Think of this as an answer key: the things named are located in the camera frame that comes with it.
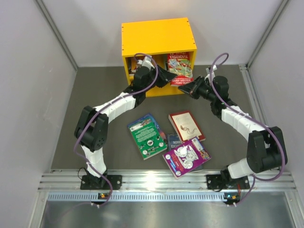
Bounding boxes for purple 117-Storey Treehouse book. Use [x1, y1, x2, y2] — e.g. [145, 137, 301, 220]
[162, 136, 212, 179]

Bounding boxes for green treehouse book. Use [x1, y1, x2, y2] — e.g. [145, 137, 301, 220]
[128, 117, 167, 160]

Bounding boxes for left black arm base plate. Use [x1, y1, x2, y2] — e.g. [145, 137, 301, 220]
[80, 174, 122, 190]

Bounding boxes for cream red-edged book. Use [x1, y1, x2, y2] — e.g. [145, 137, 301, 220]
[168, 111, 206, 142]

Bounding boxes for dark blue Nineteen Eighty-Four book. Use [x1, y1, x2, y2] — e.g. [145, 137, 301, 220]
[165, 133, 204, 173]

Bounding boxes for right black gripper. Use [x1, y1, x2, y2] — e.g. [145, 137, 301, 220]
[178, 76, 217, 103]

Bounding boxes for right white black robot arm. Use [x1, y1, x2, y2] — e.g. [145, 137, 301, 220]
[178, 76, 288, 189]

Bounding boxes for slotted cable duct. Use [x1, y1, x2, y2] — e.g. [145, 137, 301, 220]
[47, 192, 239, 202]

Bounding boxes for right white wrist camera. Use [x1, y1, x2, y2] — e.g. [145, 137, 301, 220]
[205, 65, 217, 82]

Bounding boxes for aluminium mounting rail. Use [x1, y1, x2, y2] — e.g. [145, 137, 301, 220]
[38, 170, 296, 192]

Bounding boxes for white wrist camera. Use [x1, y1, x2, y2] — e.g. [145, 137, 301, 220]
[205, 65, 217, 82]
[137, 55, 154, 70]

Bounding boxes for yellow wooden shelf cabinet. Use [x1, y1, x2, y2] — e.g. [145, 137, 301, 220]
[121, 18, 197, 84]

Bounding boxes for blue Jane Eyre book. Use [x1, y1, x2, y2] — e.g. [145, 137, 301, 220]
[127, 113, 167, 141]

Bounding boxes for Roald Dahl Charlie book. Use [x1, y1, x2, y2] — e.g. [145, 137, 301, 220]
[128, 57, 138, 75]

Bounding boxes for red 13-Storey Treehouse book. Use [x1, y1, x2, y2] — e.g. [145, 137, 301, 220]
[167, 52, 194, 86]

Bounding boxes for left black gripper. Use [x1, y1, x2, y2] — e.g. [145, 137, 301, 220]
[142, 64, 176, 92]

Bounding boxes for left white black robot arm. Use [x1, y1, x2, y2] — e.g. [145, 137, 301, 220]
[74, 66, 177, 189]

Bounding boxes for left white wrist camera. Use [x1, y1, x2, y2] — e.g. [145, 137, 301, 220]
[137, 55, 154, 70]

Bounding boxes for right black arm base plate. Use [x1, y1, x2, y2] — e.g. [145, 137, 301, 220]
[206, 174, 250, 192]

